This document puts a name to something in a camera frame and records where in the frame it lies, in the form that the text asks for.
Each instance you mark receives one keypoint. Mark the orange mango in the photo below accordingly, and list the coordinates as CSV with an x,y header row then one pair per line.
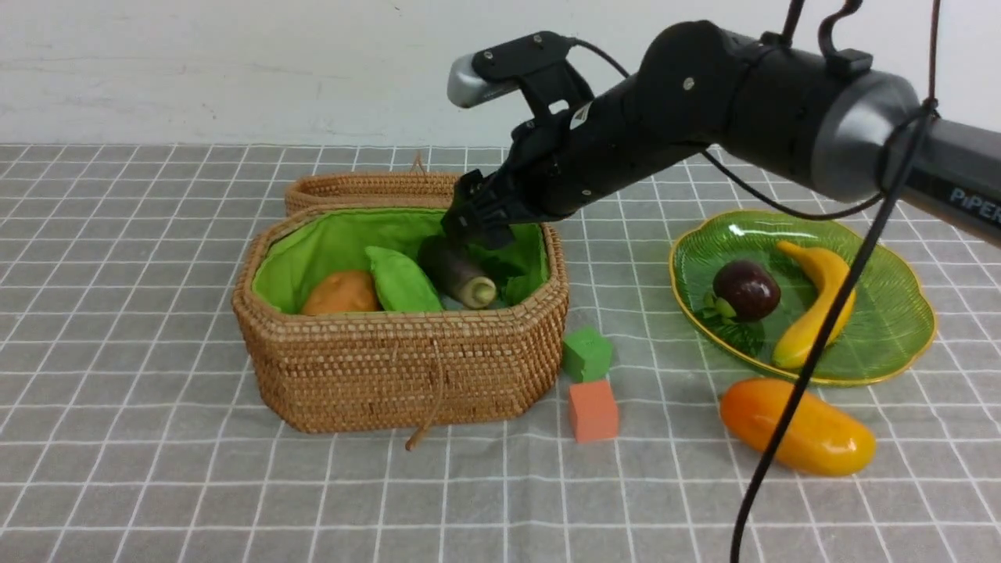
x,y
821,439

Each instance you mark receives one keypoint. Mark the grey checkered tablecloth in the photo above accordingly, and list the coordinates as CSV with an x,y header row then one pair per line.
x,y
132,429

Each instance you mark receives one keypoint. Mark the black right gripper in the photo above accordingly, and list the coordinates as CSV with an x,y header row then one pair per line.
x,y
639,127

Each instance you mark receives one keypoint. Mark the green glass leaf plate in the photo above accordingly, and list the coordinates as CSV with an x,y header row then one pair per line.
x,y
892,325

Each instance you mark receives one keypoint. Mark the yellow banana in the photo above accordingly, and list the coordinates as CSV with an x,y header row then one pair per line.
x,y
827,271

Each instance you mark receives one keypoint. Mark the dark purple eggplant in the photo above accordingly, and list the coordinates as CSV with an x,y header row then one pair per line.
x,y
455,273

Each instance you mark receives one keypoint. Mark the purple mangosteen green top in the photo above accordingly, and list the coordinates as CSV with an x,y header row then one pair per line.
x,y
742,292

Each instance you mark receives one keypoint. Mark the brown potato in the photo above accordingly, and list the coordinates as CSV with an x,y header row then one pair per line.
x,y
352,290

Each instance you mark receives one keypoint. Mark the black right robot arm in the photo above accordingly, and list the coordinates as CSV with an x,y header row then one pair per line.
x,y
834,124

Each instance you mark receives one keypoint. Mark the woven rattan basket lid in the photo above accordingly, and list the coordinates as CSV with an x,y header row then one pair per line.
x,y
417,187

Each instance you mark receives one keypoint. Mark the orange foam cube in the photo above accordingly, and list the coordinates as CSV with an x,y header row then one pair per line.
x,y
593,411

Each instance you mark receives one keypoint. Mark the green foam cube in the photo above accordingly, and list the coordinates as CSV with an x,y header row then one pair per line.
x,y
587,355

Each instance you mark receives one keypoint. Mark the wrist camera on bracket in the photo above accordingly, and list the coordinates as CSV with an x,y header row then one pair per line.
x,y
536,65

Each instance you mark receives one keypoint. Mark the light green cucumber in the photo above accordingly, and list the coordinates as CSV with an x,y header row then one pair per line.
x,y
400,283

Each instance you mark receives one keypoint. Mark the woven rattan basket green lining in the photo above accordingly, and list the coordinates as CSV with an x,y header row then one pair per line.
x,y
354,372

